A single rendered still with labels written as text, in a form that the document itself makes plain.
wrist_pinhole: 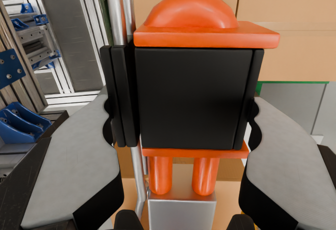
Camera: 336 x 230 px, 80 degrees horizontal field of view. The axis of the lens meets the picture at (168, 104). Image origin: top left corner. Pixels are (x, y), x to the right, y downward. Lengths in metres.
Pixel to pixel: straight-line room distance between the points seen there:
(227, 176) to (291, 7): 0.61
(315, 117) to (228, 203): 1.35
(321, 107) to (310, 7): 1.08
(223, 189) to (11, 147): 0.59
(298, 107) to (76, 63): 1.55
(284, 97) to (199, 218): 1.51
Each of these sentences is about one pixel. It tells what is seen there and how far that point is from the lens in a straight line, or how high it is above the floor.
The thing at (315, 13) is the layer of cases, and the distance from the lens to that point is 0.92.
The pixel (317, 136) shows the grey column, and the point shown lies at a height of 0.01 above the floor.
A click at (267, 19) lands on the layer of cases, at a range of 0.85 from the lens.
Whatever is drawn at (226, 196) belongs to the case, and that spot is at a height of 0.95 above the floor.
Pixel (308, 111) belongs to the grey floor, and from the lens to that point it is 1.83.
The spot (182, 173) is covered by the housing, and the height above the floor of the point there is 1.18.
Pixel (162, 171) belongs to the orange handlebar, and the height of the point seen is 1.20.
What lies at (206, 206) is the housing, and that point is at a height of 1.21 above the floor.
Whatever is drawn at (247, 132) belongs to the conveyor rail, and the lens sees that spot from 0.97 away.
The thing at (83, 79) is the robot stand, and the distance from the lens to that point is 1.32.
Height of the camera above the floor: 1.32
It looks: 61 degrees down
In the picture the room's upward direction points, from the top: 176 degrees counter-clockwise
